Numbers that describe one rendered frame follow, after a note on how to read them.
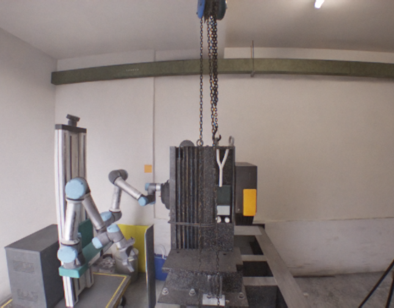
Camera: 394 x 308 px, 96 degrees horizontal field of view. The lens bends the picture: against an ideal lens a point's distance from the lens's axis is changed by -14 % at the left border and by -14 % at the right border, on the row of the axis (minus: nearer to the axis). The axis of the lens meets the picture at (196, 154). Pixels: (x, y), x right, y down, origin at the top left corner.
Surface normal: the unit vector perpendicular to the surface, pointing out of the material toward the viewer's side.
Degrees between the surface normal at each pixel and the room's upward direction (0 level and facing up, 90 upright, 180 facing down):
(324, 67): 90
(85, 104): 90
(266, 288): 90
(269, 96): 90
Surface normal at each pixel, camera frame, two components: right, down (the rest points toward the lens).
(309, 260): -0.09, 0.01
